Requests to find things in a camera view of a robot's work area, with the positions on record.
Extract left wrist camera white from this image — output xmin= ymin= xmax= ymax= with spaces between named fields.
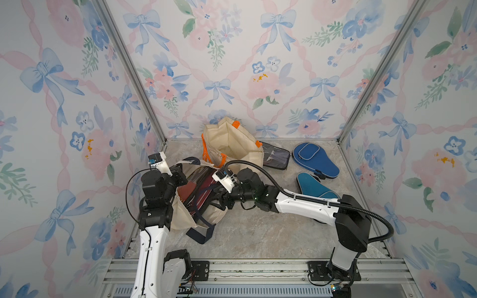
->
xmin=148 ymin=151 xmax=172 ymax=176

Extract black paddle case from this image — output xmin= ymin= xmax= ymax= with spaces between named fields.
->
xmin=262 ymin=142 xmax=291 ymax=170

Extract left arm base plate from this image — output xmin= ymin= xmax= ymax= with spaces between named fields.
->
xmin=185 ymin=260 xmax=210 ymax=281

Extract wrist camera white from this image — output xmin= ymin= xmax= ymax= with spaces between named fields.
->
xmin=148 ymin=151 xmax=172 ymax=176
xmin=212 ymin=168 xmax=235 ymax=193

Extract aluminium corner post left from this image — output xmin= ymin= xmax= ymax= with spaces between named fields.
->
xmin=92 ymin=0 xmax=167 ymax=147

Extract teal paddle case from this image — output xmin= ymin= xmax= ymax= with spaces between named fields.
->
xmin=296 ymin=173 xmax=340 ymax=199

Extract aluminium corner post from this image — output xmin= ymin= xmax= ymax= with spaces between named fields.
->
xmin=337 ymin=0 xmax=429 ymax=145
xmin=92 ymin=0 xmax=167 ymax=147

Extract canvas bag orange handles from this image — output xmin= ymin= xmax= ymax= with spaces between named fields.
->
xmin=201 ymin=117 xmax=264 ymax=168

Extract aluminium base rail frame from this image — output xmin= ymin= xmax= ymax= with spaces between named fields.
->
xmin=94 ymin=258 xmax=424 ymax=298

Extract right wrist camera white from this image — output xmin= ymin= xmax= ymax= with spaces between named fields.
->
xmin=212 ymin=168 xmax=235 ymax=193

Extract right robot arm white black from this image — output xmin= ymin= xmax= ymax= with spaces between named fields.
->
xmin=212 ymin=168 xmax=371 ymax=280

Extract red pouch in bag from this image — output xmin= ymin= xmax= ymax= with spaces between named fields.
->
xmin=178 ymin=166 xmax=216 ymax=221

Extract canvas bag navy handles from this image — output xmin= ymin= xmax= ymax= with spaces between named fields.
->
xmin=171 ymin=156 xmax=227 ymax=245

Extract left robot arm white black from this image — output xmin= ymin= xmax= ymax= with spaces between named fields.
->
xmin=130 ymin=165 xmax=192 ymax=298

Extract aluminium corner post right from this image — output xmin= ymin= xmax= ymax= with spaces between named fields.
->
xmin=337 ymin=0 xmax=429 ymax=145

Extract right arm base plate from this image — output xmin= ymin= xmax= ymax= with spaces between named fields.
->
xmin=307 ymin=261 xmax=361 ymax=283

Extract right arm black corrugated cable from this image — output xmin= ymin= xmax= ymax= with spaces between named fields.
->
xmin=222 ymin=159 xmax=395 ymax=245

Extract blue paddle case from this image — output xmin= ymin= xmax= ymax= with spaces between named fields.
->
xmin=292 ymin=143 xmax=340 ymax=179

